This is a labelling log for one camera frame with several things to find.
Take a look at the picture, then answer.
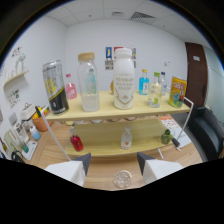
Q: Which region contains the clear bottle with wooden lid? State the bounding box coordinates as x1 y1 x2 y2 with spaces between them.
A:
77 52 101 113

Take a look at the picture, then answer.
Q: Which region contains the large white milk bottle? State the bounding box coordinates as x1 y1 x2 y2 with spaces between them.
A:
113 47 136 110

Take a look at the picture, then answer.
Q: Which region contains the teal cup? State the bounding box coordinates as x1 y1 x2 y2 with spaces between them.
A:
20 141 30 154

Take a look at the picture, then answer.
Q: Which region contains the red liquid bottle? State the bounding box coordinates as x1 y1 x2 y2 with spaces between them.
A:
69 128 85 153

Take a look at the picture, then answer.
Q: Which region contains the small black tool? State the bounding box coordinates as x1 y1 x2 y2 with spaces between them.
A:
171 137 182 149

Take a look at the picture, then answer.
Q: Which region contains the green glass with limes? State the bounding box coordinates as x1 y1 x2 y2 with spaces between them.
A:
160 128 175 145

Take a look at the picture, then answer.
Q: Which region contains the clear glass with ice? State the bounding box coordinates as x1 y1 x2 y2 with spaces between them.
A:
112 169 133 190

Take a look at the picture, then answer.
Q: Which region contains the clear bottle with red label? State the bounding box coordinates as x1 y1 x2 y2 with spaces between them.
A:
120 125 134 151

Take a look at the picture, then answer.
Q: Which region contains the white notebook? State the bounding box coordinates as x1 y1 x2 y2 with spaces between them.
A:
159 115 193 149

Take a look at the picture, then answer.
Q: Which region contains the white scale tray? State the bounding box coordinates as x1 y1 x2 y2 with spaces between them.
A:
20 139 38 162

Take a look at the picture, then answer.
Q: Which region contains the white bottle with blue base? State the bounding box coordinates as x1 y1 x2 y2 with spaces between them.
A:
29 124 42 141

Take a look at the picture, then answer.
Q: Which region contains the black kettle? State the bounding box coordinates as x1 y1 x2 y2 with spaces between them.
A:
10 150 26 164

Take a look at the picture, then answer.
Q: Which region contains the orange basket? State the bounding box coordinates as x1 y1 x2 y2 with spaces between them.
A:
31 105 52 133

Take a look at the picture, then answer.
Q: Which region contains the black chair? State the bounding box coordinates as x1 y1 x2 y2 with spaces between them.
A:
188 105 224 162

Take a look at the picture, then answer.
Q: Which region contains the two-tier wooden shelf rack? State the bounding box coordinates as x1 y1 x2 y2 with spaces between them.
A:
44 90 195 161

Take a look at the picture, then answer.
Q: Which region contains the white pot with lid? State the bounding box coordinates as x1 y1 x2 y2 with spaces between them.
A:
20 103 37 122

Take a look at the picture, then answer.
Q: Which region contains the clear bottle with green cap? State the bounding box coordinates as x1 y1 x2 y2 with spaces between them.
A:
147 71 163 109

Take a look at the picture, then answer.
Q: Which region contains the yellow snack can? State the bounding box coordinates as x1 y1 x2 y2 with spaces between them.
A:
168 76 188 109

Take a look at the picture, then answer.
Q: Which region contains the small pink bottle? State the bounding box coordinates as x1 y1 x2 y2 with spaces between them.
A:
64 73 78 101

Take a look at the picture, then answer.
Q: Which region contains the tall black yellow can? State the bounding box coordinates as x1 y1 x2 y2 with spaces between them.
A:
42 59 70 115

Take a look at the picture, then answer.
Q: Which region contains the small light blue bottle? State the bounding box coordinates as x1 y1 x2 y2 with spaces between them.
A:
138 68 150 96

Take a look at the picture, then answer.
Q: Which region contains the small clear bottle blue cap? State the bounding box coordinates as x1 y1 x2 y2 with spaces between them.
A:
159 71 168 96

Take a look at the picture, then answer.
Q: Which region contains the brown door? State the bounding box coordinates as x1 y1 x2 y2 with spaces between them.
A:
184 41 209 108

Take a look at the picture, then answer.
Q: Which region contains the white figurine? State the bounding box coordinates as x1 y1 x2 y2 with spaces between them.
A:
13 51 28 76

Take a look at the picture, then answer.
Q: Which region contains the white wall socket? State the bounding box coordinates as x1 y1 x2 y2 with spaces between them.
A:
8 112 18 126

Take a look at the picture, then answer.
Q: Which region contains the wooden wall shelf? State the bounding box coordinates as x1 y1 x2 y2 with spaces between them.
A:
3 68 30 88

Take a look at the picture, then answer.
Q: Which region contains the blue wall poster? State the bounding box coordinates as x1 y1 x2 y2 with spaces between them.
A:
105 46 113 60

